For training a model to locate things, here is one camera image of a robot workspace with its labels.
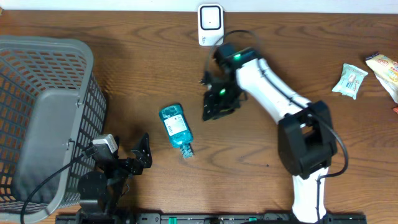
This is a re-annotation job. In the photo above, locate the pale green wet wipes pack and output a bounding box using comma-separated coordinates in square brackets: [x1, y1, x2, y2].
[332, 63, 368, 100]

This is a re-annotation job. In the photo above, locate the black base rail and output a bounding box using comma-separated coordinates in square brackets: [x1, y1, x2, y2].
[55, 212, 368, 224]

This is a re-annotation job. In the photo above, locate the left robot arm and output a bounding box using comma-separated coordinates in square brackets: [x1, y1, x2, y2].
[77, 133, 152, 223]

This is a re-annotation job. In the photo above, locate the yellow chips bag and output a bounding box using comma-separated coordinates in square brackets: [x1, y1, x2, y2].
[365, 53, 397, 103]

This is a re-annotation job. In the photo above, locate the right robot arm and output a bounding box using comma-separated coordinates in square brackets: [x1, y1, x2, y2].
[201, 44, 337, 223]

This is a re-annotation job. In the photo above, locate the grey plastic shopping basket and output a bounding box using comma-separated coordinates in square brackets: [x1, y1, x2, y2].
[1, 35, 106, 223]

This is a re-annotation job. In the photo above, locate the teal mouthwash bottle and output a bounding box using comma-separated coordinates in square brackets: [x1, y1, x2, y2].
[159, 104, 193, 159]

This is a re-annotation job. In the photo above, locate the white barcode scanner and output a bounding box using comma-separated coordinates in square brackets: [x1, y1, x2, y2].
[197, 4, 224, 46]

